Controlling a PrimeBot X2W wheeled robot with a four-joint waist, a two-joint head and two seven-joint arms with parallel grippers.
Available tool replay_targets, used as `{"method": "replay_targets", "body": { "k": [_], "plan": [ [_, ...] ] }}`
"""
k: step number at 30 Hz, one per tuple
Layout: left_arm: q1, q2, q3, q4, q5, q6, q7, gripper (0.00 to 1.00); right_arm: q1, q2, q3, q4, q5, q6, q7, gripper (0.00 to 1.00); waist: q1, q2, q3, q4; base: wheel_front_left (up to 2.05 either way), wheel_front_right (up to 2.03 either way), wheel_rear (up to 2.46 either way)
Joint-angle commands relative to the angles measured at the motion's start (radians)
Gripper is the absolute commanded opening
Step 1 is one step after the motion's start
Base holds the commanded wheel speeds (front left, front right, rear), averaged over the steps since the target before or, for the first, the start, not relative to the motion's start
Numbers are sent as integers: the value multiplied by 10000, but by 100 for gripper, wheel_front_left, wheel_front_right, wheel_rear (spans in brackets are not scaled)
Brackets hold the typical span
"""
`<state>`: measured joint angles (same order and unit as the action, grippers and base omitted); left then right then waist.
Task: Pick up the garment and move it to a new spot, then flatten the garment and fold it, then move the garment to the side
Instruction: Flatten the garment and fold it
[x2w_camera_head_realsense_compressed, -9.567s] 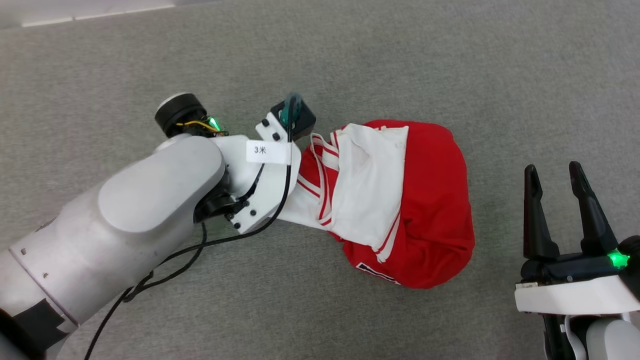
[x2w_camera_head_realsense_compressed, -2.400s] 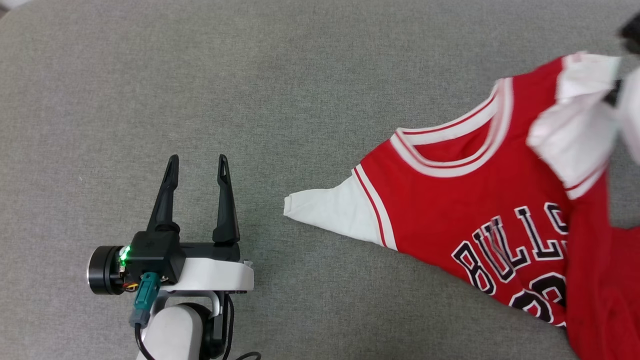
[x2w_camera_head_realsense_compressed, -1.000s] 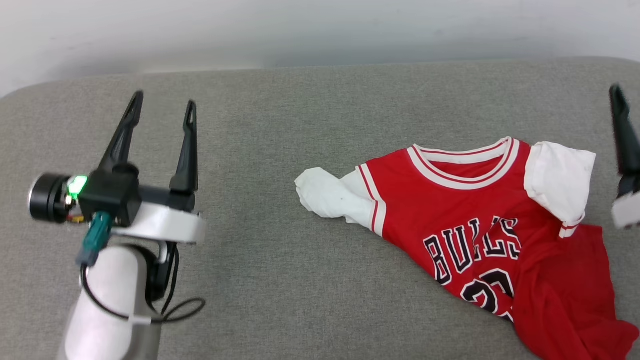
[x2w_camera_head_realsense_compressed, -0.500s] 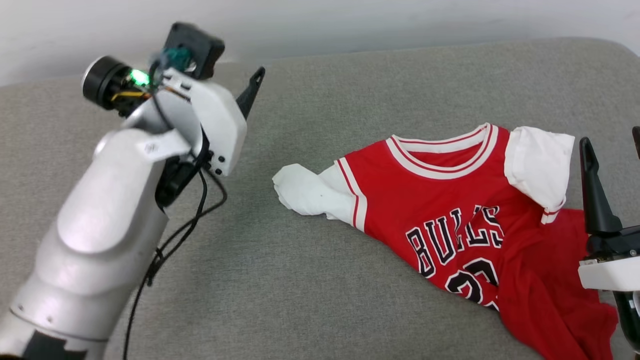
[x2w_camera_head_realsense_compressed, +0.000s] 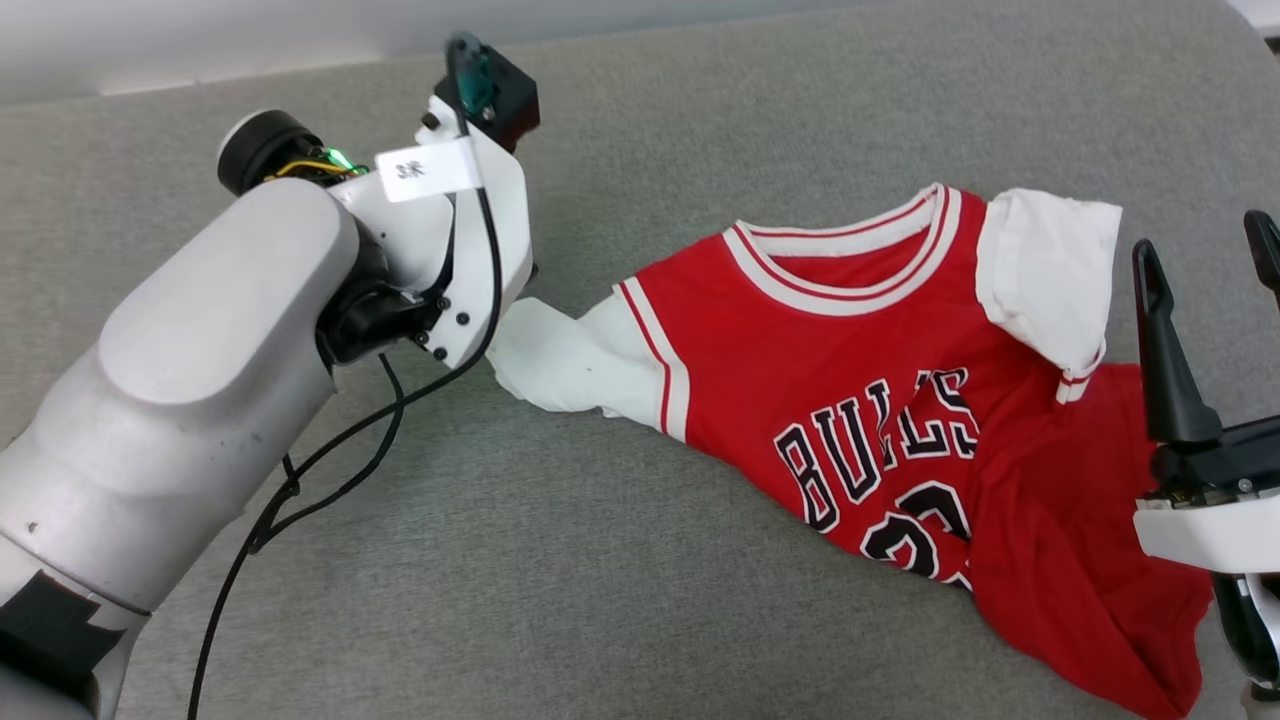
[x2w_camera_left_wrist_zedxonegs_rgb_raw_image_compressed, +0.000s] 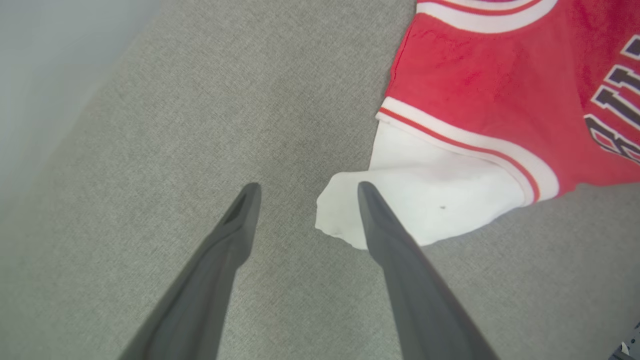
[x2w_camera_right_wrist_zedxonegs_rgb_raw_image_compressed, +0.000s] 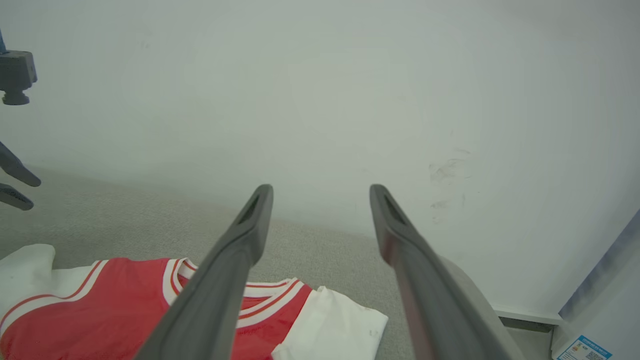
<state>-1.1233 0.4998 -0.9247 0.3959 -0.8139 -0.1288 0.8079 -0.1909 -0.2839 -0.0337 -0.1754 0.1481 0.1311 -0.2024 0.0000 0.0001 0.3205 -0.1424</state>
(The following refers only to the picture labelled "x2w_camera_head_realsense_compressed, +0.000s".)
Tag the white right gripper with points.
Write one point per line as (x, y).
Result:
(1220, 525)

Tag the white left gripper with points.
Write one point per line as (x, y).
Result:
(410, 230)

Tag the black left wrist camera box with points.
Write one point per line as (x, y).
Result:
(510, 100)

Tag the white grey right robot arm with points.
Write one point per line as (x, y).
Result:
(1250, 630)

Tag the red and white basketball jersey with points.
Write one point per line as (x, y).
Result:
(800, 350)

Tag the grey fabric sofa cushion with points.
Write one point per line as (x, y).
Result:
(600, 550)

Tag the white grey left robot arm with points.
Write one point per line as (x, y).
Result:
(150, 400)

